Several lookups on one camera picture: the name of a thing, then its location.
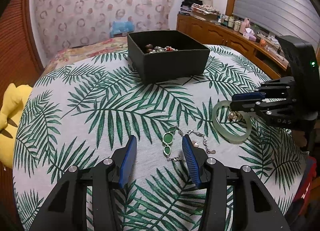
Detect yellow Pikachu plush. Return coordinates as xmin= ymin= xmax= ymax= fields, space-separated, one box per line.
xmin=0 ymin=83 xmax=33 ymax=169

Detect pale green jade bangle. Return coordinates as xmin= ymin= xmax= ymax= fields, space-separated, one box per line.
xmin=212 ymin=101 xmax=252 ymax=144

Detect blue plush toy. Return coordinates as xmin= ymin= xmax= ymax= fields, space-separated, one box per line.
xmin=110 ymin=21 xmax=135 ymax=38

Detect stack of folded clothes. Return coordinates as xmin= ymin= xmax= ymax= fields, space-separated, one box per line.
xmin=179 ymin=0 xmax=221 ymax=22

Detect silver pearl earrings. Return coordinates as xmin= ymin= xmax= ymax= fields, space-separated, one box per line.
xmin=228 ymin=111 xmax=243 ymax=122

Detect green stone silver bracelet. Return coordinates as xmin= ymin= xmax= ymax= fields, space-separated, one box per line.
xmin=162 ymin=125 xmax=217 ymax=162

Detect leaf-print tablecloth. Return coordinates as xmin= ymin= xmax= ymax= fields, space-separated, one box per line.
xmin=13 ymin=45 xmax=305 ymax=230

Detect person's right hand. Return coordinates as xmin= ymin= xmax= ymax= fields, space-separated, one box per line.
xmin=291 ymin=130 xmax=308 ymax=147

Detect wooden sideboard cabinet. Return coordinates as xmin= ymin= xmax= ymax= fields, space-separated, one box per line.
xmin=176 ymin=14 xmax=291 ymax=80

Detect wooden louvred wardrobe door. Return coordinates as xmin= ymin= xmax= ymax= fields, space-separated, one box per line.
xmin=0 ymin=0 xmax=44 ymax=96

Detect black jewelry box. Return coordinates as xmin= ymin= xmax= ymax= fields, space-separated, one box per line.
xmin=127 ymin=30 xmax=210 ymax=84

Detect pink tissue box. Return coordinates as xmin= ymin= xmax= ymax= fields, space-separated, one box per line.
xmin=243 ymin=28 xmax=257 ymax=42

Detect pink bottle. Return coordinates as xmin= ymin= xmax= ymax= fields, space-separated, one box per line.
xmin=239 ymin=18 xmax=251 ymax=34

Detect patterned sheer curtain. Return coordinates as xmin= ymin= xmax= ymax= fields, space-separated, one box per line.
xmin=33 ymin=0 xmax=175 ymax=58

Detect grey window blind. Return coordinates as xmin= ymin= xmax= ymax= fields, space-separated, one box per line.
xmin=233 ymin=0 xmax=319 ymax=49

